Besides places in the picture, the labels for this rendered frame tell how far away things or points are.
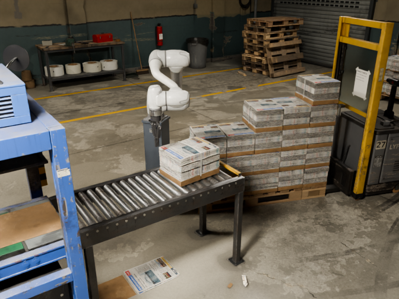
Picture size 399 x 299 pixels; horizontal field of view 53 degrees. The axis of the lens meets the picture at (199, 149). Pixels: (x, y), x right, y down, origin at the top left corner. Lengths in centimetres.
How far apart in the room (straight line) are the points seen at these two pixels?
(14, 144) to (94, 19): 820
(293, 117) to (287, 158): 45
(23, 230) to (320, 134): 292
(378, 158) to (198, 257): 221
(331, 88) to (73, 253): 287
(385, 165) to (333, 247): 126
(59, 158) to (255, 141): 232
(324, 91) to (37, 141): 288
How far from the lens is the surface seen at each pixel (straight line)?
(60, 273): 245
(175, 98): 272
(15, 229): 273
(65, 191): 216
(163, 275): 338
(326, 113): 420
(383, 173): 473
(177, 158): 286
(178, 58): 318
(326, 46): 1154
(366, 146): 438
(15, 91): 212
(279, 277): 343
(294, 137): 412
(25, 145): 202
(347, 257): 377
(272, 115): 392
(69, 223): 226
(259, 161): 405
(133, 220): 267
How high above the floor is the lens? 221
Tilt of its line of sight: 23 degrees down
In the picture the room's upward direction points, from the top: straight up
